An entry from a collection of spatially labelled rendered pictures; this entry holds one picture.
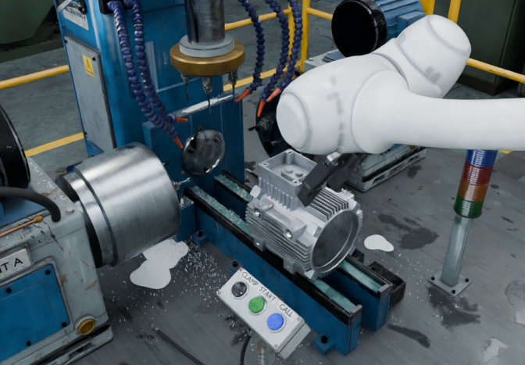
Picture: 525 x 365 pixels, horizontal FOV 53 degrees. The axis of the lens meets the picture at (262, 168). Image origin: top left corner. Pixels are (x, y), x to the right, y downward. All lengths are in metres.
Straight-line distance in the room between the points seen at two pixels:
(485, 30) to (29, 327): 3.84
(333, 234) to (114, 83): 0.67
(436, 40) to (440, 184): 1.12
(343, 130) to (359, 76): 0.06
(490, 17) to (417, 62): 3.64
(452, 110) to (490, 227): 1.10
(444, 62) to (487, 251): 0.92
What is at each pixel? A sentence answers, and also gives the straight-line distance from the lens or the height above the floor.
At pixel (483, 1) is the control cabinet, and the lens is 4.38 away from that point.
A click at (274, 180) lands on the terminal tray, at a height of 1.13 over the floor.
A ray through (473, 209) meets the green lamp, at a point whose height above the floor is 1.05.
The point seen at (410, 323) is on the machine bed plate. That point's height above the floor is 0.80.
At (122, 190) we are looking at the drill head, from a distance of 1.17.
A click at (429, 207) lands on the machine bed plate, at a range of 1.70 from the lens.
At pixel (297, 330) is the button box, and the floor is 1.06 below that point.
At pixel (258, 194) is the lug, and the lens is 1.20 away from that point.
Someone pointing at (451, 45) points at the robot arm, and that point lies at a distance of 0.74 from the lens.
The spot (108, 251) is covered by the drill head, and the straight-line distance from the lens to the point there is 1.20.
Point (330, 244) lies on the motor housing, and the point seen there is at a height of 0.95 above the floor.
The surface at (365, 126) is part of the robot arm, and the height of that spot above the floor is 1.49.
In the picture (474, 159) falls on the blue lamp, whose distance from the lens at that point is 1.22.
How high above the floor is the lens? 1.78
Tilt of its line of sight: 33 degrees down
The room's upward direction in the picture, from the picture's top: 1 degrees counter-clockwise
